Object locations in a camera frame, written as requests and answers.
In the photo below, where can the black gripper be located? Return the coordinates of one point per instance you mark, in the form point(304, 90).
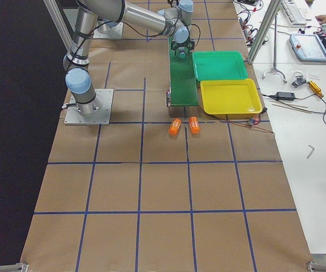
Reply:
point(181, 51)

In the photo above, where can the green push button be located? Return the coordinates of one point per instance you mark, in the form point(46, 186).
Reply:
point(181, 54)

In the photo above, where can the orange 4680 cylinder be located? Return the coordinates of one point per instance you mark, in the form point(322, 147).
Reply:
point(194, 125)
point(174, 127)

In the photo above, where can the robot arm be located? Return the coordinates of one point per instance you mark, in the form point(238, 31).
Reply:
point(174, 22)

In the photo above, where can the green plastic tray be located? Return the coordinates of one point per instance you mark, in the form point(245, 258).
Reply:
point(219, 65)

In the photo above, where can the green conveyor belt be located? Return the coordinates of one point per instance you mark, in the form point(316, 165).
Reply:
point(183, 90)

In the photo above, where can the yellow plastic tray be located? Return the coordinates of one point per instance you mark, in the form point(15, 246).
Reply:
point(230, 97)

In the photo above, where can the metal claw stand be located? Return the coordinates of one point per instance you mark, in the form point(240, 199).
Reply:
point(274, 69)

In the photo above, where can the black power adapter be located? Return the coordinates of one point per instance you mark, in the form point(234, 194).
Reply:
point(288, 96)

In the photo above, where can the teach pendant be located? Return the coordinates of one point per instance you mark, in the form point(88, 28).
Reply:
point(308, 48)

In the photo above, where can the hex key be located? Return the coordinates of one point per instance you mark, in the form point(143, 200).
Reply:
point(312, 149)

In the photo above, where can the aluminium frame post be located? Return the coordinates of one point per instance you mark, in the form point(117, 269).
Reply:
point(268, 18)

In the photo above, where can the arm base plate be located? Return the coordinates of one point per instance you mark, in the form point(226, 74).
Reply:
point(96, 112)

